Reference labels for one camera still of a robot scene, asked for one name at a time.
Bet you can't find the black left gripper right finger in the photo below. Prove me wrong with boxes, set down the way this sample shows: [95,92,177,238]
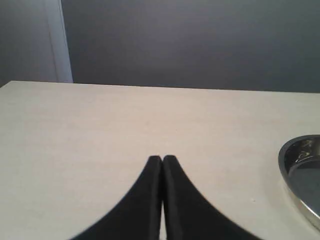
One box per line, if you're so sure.
[162,155,258,240]

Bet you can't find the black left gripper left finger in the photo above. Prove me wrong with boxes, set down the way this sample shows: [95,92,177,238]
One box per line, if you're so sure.
[73,155,163,240]

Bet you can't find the round stainless steel plate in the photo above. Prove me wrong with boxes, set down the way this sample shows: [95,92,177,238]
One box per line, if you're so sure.
[278,134,320,230]

